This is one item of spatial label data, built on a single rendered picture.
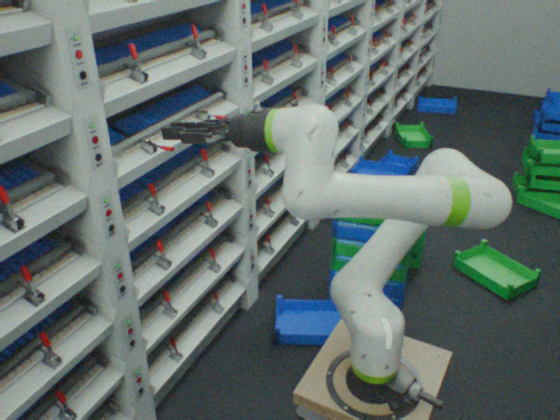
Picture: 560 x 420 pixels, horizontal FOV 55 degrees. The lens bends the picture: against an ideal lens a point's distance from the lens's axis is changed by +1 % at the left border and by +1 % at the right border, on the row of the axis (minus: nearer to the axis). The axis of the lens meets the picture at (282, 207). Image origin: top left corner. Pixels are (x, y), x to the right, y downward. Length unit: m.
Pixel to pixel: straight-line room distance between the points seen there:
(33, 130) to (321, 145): 0.57
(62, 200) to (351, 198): 0.63
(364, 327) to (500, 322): 1.09
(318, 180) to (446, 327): 1.32
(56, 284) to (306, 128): 0.68
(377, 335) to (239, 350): 0.85
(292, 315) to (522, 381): 0.86
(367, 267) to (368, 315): 0.15
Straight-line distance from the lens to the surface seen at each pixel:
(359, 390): 1.48
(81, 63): 1.23
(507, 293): 2.46
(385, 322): 1.35
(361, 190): 1.10
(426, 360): 1.62
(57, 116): 1.22
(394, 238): 1.42
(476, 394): 2.04
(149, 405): 1.81
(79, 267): 1.38
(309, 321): 2.19
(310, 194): 1.05
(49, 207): 1.26
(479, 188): 1.24
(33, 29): 1.16
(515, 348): 2.26
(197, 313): 2.02
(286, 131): 1.08
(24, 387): 1.40
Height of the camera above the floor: 1.44
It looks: 29 degrees down
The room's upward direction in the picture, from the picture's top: straight up
